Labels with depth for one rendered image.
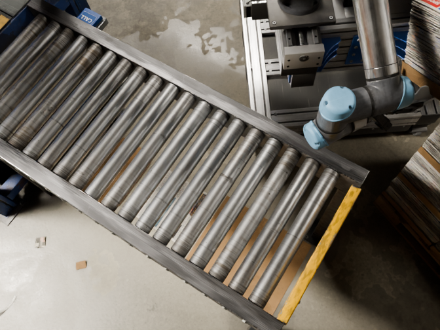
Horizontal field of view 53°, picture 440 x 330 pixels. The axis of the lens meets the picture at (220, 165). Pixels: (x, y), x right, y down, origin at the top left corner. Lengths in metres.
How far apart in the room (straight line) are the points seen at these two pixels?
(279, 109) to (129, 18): 1.13
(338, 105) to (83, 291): 1.53
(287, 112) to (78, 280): 1.23
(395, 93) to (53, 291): 1.71
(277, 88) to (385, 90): 1.11
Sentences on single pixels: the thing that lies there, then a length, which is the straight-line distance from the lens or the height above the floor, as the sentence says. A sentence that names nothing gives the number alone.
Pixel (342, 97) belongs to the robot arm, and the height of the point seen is 1.15.
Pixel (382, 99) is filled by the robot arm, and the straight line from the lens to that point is 1.08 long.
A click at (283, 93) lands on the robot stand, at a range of 2.13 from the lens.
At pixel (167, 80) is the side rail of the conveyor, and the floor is 0.80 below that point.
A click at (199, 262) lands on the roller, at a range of 1.25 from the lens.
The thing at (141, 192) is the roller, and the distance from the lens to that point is 1.33.
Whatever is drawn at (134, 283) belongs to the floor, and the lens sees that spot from 2.11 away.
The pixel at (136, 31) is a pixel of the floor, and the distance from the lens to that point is 2.69.
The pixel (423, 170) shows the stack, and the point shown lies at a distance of 1.69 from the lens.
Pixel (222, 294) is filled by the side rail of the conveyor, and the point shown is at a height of 0.80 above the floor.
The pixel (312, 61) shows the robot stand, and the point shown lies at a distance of 1.61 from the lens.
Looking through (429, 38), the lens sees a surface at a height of 1.12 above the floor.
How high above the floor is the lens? 2.03
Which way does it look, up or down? 68 degrees down
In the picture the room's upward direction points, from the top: 10 degrees counter-clockwise
